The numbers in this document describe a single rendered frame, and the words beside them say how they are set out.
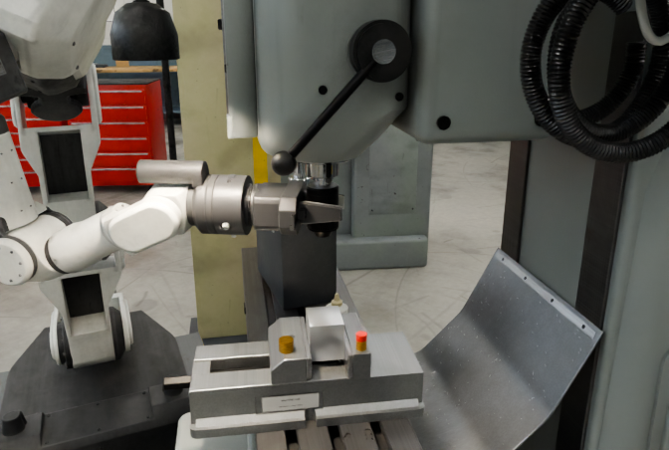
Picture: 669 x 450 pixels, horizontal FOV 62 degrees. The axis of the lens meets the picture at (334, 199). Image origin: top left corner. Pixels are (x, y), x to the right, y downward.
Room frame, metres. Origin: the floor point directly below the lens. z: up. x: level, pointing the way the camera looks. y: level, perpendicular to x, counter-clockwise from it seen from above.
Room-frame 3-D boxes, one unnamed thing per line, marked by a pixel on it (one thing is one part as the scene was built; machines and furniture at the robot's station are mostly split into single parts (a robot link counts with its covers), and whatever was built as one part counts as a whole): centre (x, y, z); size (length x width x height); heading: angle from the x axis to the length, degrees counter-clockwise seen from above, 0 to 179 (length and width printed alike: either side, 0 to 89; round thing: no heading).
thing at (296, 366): (0.76, 0.07, 1.01); 0.12 x 0.06 x 0.04; 8
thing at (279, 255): (1.17, 0.09, 1.02); 0.22 x 0.12 x 0.20; 21
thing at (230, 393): (0.77, 0.05, 0.97); 0.35 x 0.15 x 0.11; 98
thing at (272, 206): (0.79, 0.11, 1.23); 0.13 x 0.12 x 0.10; 176
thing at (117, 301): (1.39, 0.67, 0.68); 0.21 x 0.20 x 0.13; 23
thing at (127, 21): (0.65, 0.21, 1.48); 0.07 x 0.07 x 0.06
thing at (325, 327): (0.77, 0.02, 1.03); 0.06 x 0.05 x 0.06; 8
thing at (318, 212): (0.75, 0.02, 1.23); 0.06 x 0.02 x 0.03; 86
